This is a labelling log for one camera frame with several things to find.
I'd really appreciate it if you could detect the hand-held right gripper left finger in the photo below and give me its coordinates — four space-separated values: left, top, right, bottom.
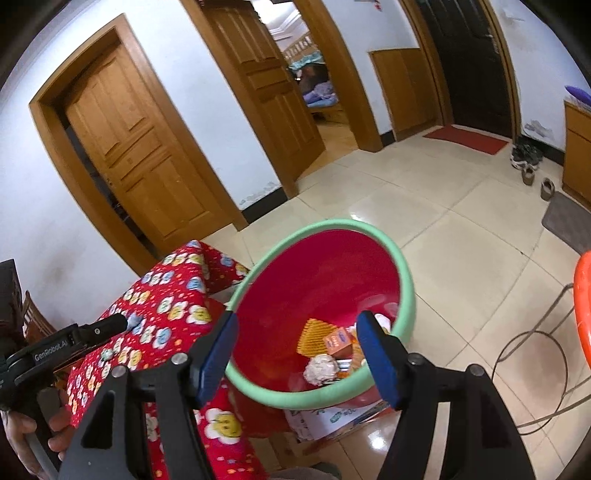
58 311 241 480

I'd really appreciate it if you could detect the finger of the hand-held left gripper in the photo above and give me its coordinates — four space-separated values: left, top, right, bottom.
69 314 129 352

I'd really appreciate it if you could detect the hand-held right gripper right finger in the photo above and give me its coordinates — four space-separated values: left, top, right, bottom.
356 311 539 480

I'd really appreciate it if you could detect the orange snack wrapper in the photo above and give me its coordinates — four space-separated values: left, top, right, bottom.
348 332 371 371

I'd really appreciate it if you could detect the small orange cardboard box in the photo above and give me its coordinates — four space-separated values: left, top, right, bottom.
323 327 354 359

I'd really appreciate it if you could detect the large white paper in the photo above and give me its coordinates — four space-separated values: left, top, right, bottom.
305 353 341 387

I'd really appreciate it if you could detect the yellow foam fruit net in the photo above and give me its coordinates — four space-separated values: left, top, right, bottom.
298 318 340 358

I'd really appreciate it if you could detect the red bin with green rim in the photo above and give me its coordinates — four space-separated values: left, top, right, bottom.
225 218 419 411

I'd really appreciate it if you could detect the person's left hand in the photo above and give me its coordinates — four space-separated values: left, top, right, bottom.
0 388 75 477

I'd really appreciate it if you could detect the wooden chair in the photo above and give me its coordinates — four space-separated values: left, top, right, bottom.
21 291 62 352

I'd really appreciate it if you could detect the red printed tablecloth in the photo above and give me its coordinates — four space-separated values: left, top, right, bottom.
65 240 274 480

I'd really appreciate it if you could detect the black box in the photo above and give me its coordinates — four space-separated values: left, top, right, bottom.
0 258 24 334

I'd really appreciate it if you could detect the closed wooden door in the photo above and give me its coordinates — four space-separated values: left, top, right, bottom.
30 14 250 274

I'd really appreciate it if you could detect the orange plastic stool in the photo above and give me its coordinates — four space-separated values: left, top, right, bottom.
573 251 591 366

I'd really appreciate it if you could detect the red door mat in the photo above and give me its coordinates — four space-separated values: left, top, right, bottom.
422 126 510 157

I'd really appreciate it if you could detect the grey floor mat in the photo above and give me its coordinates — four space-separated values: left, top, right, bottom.
542 191 591 256

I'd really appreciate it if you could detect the wooden bunk bed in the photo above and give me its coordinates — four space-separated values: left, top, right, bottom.
284 37 345 123

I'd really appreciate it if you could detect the open wooden door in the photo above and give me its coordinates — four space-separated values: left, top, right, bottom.
203 0 327 186

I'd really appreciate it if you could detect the wooden cabinet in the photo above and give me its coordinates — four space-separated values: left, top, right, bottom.
561 99 591 209

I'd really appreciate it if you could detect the dark door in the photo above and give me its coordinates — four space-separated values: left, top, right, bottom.
416 0 514 139

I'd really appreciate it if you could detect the wooden wall panel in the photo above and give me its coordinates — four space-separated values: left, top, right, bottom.
369 46 442 142

